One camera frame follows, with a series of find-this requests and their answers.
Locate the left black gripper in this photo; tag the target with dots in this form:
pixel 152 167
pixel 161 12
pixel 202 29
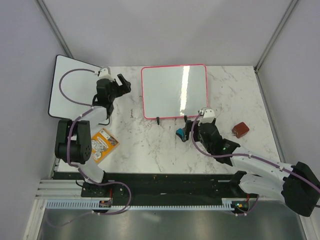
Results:
pixel 124 88

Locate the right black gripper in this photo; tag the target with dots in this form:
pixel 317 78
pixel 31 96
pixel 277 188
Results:
pixel 187 128

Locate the blue bone-shaped eraser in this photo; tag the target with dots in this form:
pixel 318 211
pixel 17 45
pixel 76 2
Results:
pixel 181 134

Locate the pink framed whiteboard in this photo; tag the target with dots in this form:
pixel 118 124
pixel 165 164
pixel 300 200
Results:
pixel 174 91

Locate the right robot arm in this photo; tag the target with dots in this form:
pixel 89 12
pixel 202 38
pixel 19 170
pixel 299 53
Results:
pixel 294 185

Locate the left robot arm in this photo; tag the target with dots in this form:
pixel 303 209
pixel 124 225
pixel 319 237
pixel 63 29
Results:
pixel 73 143

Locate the black framed whiteboard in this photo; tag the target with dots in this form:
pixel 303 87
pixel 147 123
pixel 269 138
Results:
pixel 73 87

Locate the brown square block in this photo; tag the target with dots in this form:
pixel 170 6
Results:
pixel 240 130

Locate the orange printed card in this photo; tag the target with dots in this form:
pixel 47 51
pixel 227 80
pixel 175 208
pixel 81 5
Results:
pixel 102 144

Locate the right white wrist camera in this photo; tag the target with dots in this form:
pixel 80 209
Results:
pixel 208 115

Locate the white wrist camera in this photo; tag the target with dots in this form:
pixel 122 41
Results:
pixel 208 115
pixel 103 73

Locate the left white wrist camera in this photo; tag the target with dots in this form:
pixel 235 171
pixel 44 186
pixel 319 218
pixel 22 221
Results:
pixel 103 73

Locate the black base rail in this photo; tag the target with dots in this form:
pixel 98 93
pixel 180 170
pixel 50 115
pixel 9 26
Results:
pixel 165 188

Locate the aluminium extrusion rail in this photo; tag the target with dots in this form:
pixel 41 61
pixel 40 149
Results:
pixel 59 189

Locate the white slotted cable duct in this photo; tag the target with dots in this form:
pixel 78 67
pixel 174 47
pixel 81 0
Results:
pixel 104 204

